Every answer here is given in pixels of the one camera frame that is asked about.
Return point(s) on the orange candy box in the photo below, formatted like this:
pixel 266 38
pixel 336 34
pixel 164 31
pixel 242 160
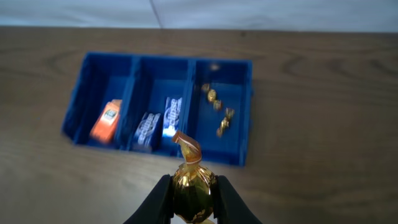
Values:
pixel 105 123

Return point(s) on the gold candy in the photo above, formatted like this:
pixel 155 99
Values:
pixel 211 95
pixel 225 123
pixel 192 193

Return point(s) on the blue tray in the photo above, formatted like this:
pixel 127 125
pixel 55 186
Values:
pixel 227 146

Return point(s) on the blue candy pack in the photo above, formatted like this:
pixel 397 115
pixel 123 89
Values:
pixel 146 132
pixel 172 116

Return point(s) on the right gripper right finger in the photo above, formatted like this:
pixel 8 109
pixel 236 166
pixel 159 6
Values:
pixel 228 208

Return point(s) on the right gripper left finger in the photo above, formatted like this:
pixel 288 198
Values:
pixel 158 202

